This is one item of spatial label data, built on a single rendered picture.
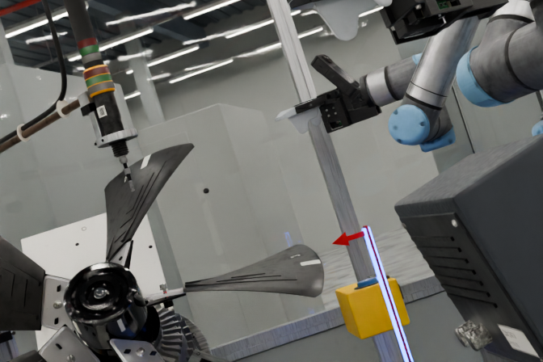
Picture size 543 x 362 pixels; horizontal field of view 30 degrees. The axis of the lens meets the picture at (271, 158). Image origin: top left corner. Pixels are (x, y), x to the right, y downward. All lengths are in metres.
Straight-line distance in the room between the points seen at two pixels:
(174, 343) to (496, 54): 0.81
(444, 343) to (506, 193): 1.60
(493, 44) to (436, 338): 1.35
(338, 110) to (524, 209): 1.24
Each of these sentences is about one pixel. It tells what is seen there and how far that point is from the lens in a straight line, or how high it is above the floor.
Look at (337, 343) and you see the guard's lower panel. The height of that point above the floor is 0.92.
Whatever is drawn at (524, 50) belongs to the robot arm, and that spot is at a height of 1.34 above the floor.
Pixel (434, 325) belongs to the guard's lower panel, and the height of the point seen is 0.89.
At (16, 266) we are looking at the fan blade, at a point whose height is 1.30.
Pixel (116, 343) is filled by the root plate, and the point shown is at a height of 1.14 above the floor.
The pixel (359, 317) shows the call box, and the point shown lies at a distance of 1.92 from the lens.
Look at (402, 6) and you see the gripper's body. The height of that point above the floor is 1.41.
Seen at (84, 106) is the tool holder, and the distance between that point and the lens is 1.71.
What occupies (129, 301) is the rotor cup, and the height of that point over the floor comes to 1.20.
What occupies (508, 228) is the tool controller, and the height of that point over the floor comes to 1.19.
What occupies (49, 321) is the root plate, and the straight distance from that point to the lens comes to 1.74.
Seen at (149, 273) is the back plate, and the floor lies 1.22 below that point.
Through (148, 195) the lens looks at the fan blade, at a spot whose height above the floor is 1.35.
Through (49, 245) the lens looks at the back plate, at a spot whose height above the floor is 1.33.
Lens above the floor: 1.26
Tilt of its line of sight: 3 degrees up
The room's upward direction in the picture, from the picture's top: 18 degrees counter-clockwise
